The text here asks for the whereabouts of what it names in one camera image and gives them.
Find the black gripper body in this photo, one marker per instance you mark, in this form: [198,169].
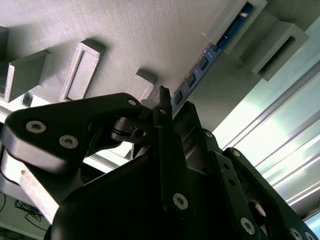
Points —
[120,200]

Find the blue RAM stick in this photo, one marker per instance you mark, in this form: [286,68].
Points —
[197,72]

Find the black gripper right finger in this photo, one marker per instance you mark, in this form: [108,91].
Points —
[225,170]

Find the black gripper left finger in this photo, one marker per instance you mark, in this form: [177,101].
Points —
[70,117]

